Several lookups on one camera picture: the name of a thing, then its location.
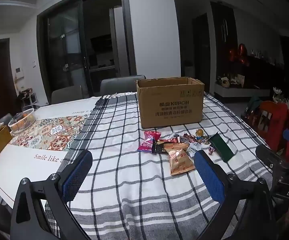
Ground dark fruit bar packet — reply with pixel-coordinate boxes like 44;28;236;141
170;134;198;143

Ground pink snack packet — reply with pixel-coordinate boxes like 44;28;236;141
137;131;162;153

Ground red wooden chair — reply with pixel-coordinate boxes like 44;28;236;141
258;101;289;160

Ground black orange snack packet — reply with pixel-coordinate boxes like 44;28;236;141
155;141;189;154

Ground dark tall cabinet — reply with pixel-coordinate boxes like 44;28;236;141
211;1;237;80

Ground white shoe rack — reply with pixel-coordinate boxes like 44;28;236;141
18;87;38;110

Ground black white plaid tablecloth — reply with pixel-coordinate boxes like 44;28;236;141
44;92;276;240

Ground white printed tablecloth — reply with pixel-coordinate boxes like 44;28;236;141
0;96;102;209

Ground brown wooden door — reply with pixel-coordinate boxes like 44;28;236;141
0;38;18;120

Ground low white cabinet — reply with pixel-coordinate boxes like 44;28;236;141
214;81;270;98

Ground white wire basket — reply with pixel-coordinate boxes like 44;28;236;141
8;108;36;134

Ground patterned tile table runner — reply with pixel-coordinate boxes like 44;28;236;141
8;115;88;152

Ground grey dining chair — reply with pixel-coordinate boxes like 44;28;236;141
100;75;147;97
51;84;83;105
0;113;13;127

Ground dark glass sliding door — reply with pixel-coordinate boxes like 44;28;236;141
37;0;137;105

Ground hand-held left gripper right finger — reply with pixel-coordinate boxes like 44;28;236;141
194;150;276;240

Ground green cloth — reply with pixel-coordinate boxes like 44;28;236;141
247;96;262;110

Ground red balloons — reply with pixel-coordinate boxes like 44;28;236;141
228;43;250;67

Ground white small snack packet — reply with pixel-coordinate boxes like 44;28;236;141
186;142;205;157

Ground dark green snack packet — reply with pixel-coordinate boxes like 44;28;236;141
208;132;235;163

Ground brown cardboard box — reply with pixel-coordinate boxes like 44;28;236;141
136;77;205;129

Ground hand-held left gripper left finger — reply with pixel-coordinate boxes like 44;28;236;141
10;150;93;240

